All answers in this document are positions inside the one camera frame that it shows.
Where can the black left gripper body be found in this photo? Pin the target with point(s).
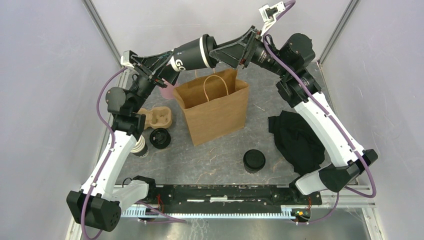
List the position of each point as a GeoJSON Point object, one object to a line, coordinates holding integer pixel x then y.
{"type": "Point", "coordinates": [150, 76]}

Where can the stack of paper cups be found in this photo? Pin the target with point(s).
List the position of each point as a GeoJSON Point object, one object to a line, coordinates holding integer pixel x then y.
{"type": "Point", "coordinates": [140, 149]}

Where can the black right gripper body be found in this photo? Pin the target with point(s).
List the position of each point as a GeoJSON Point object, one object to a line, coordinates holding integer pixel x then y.
{"type": "Point", "coordinates": [248, 53]}

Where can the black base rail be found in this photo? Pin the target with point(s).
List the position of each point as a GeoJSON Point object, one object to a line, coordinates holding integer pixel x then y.
{"type": "Point", "coordinates": [228, 199]}

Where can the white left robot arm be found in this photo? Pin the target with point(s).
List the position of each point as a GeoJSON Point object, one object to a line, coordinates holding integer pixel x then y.
{"type": "Point", "coordinates": [97, 204]}

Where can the brown cardboard cup carrier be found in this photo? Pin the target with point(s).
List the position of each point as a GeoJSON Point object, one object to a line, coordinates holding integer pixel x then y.
{"type": "Point", "coordinates": [157, 117]}

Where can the pink straw holder cup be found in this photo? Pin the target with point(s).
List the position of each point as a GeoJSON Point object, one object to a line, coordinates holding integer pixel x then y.
{"type": "Point", "coordinates": [167, 92]}

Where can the stack of black lids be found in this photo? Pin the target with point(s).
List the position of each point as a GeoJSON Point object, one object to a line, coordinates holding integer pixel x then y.
{"type": "Point", "coordinates": [160, 138]}

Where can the black plastic cup lid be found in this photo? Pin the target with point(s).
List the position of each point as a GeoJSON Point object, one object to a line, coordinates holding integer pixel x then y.
{"type": "Point", "coordinates": [254, 158]}
{"type": "Point", "coordinates": [207, 43]}

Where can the brown paper bag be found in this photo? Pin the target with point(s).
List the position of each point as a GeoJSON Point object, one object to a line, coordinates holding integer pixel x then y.
{"type": "Point", "coordinates": [213, 105]}

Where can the black paper coffee cup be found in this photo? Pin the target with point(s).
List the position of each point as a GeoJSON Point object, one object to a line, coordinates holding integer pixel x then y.
{"type": "Point", "coordinates": [253, 169]}
{"type": "Point", "coordinates": [188, 56]}

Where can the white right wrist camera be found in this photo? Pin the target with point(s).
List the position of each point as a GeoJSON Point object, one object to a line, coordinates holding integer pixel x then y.
{"type": "Point", "coordinates": [269, 15]}

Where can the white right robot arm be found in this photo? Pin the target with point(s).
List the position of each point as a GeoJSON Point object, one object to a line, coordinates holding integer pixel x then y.
{"type": "Point", "coordinates": [301, 91]}

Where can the aluminium slotted cable duct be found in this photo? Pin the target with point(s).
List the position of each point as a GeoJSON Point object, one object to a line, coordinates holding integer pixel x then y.
{"type": "Point", "coordinates": [141, 210]}

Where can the black cloth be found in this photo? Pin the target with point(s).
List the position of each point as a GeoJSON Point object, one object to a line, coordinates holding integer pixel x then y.
{"type": "Point", "coordinates": [297, 142]}

